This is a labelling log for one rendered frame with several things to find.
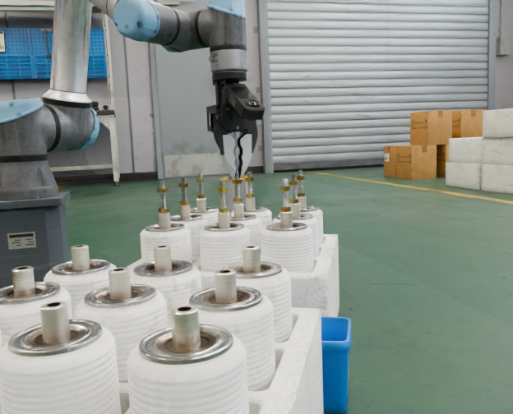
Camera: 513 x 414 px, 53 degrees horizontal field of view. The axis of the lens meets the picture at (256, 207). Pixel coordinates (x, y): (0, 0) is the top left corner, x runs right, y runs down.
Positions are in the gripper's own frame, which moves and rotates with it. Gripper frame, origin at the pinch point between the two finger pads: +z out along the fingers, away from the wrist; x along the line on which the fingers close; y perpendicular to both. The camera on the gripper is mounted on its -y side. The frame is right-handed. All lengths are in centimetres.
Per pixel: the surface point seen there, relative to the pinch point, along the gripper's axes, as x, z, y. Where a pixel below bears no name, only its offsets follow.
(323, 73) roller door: -319, -83, 449
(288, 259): 0.1, 14.5, -20.1
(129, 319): 34, 11, -47
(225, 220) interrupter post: 7.3, 8.2, -9.8
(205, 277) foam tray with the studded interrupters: 13.3, 17.2, -13.7
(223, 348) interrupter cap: 30, 9, -62
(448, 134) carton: -316, -4, 247
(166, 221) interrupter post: 16.5, 8.3, -2.6
